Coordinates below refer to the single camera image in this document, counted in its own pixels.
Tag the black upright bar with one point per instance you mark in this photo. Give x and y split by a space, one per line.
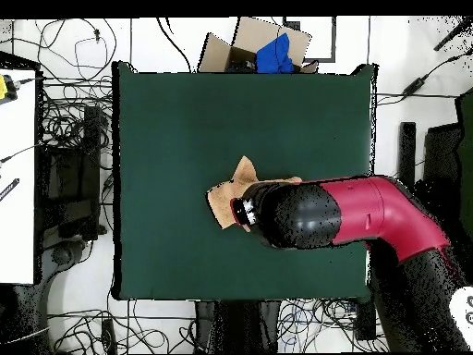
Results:
406 151

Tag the black rod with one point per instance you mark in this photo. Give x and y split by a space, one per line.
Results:
452 35

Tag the black power strip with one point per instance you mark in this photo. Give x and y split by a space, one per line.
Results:
109 336

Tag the black equipment case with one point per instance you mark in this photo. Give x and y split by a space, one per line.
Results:
70 173

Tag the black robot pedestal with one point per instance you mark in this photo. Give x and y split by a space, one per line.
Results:
236 325

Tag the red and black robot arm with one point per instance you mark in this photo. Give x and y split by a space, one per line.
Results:
369 214

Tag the blue cloth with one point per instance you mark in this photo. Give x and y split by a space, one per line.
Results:
275 55

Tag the black floor box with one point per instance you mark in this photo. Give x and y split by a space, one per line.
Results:
366 318

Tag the black panel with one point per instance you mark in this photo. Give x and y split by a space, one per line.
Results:
441 159

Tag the white side table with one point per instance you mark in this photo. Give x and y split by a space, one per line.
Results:
16 177

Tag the dark square frame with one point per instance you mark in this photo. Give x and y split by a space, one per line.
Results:
333 40

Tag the black power adapter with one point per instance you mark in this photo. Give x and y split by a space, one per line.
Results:
414 85

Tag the open cardboard box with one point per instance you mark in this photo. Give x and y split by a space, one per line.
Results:
218 55

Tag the yellow and black device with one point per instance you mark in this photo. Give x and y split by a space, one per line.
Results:
4 88

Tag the grey pedestal leg with foot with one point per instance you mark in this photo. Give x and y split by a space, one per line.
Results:
61 259

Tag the dark green table cloth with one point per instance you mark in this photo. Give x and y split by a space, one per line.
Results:
221 122

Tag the tan terry towel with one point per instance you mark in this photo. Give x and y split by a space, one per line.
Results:
221 201

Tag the black flat strip tool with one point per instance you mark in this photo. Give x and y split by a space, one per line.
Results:
9 189

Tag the green cloth covered stand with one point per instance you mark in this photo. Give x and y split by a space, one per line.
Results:
466 155

